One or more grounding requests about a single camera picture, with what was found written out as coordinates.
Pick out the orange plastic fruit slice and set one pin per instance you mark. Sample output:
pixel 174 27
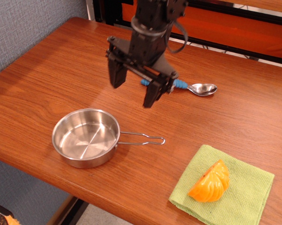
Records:
pixel 212 185

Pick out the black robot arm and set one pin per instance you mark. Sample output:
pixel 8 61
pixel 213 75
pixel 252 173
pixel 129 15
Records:
pixel 159 13

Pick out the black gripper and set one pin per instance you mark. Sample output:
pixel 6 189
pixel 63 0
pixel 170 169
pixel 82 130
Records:
pixel 143 55

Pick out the orange object at corner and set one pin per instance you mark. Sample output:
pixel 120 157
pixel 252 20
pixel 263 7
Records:
pixel 8 220

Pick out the blue handled metal spoon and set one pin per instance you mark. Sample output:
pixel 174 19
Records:
pixel 199 89

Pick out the orange panel black frame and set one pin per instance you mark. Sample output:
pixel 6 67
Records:
pixel 215 23

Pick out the green folded cloth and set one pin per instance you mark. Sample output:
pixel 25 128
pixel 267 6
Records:
pixel 241 204

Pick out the wooden table leg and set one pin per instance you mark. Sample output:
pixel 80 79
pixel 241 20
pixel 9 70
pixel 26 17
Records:
pixel 69 212

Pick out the silver steel pan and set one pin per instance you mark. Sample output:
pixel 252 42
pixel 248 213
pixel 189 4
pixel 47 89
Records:
pixel 89 137

